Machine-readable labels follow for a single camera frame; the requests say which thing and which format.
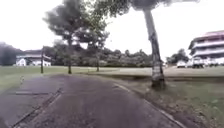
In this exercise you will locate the row of bushy trees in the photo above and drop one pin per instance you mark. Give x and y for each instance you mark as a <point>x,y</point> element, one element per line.
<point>126,58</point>

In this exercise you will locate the small tree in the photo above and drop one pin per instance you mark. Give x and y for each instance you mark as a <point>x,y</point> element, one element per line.
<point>97,55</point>

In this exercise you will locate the pale road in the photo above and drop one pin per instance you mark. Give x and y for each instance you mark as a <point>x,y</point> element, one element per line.
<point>140,71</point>

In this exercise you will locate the dark brick path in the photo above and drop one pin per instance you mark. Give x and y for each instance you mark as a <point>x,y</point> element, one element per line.
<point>93,103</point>

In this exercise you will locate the tree with thick leaning trunk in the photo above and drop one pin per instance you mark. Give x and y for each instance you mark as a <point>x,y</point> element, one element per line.
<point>155,57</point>

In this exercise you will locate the large dark tree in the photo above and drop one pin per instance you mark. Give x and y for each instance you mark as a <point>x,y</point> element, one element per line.
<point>70,27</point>

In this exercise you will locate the pale path kerb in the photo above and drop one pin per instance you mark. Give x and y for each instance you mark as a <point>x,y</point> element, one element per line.
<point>160,112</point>

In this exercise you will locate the cluster of trees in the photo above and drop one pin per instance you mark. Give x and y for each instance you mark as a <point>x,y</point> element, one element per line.
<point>180,55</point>

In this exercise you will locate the white car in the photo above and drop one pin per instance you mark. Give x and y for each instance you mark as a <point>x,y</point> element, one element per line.
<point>181,63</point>

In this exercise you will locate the dark pole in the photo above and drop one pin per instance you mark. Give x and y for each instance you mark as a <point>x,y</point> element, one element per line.
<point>42,62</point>

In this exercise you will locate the low white building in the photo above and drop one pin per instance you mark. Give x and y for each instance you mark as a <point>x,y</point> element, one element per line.
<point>31,60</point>

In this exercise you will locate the vehicle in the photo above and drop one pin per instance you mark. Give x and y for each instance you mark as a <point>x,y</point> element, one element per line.
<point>197,62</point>

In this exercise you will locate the grass verge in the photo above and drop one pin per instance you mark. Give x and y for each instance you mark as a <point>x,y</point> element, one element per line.
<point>193,97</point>

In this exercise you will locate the drain channel strip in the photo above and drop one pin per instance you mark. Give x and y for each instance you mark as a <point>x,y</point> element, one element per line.
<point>36,110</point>

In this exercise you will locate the white building with red roof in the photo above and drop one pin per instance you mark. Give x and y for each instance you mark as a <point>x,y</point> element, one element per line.
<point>208,46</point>

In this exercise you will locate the grass lawn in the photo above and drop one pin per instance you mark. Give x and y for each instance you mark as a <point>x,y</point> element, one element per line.
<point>13,75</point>

